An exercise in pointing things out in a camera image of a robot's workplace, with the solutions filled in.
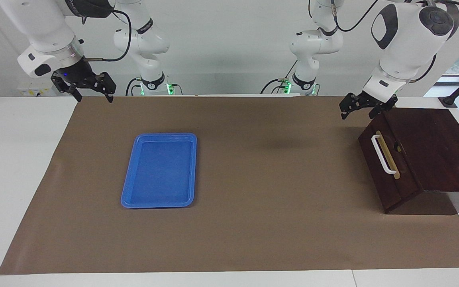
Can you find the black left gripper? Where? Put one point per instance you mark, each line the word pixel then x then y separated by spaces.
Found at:
pixel 367 101

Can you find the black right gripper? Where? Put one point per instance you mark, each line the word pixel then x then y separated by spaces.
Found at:
pixel 80 77

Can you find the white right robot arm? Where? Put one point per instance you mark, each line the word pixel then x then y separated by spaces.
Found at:
pixel 46 28

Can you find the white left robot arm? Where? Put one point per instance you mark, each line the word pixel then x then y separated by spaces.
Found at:
pixel 405 40

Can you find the dark wooden drawer cabinet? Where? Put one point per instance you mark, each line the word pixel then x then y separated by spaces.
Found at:
pixel 436 151

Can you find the white box with yellow labels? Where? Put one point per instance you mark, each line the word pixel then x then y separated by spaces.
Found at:
pixel 34 91

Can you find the blue plastic tray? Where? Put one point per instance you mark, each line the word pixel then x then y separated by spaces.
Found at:
pixel 161 171

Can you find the brown table mat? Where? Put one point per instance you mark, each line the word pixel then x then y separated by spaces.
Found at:
pixel 253 199

